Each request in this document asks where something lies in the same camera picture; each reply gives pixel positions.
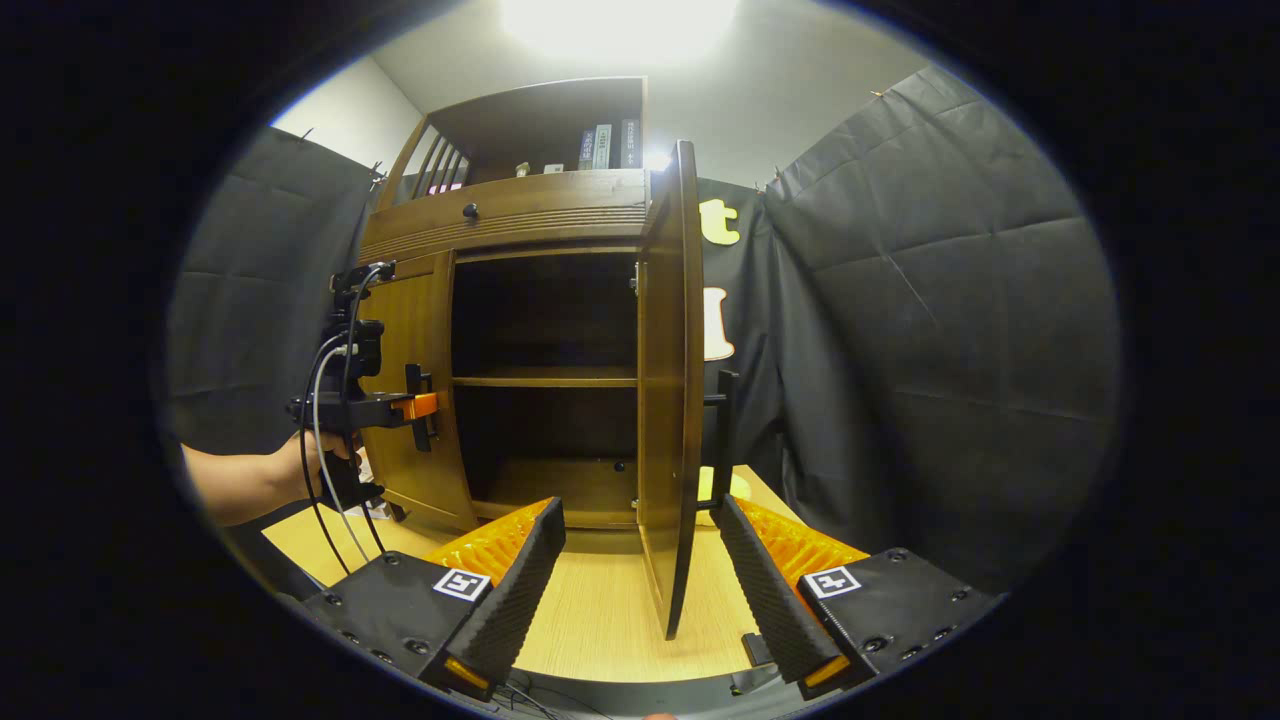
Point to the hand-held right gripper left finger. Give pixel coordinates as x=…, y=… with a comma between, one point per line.
x=520, y=600

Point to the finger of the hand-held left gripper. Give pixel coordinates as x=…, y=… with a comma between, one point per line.
x=418, y=407

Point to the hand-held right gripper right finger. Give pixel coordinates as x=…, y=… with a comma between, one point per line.
x=765, y=600

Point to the wooden shoe cabinet door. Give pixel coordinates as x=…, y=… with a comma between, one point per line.
x=410, y=320
x=665, y=400

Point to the wooden double-door shoe cabinet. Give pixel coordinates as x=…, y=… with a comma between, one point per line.
x=520, y=215

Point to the wooden inner cabinet shelf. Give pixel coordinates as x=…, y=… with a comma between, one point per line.
x=545, y=378

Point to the wooden cabinet drawer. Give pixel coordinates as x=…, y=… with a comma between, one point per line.
x=520, y=215

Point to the black backdrop cloth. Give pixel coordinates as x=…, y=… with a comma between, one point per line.
x=950, y=350

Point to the light grey upright book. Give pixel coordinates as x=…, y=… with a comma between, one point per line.
x=603, y=147

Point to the large ceiling light panel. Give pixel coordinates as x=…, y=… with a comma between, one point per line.
x=620, y=25

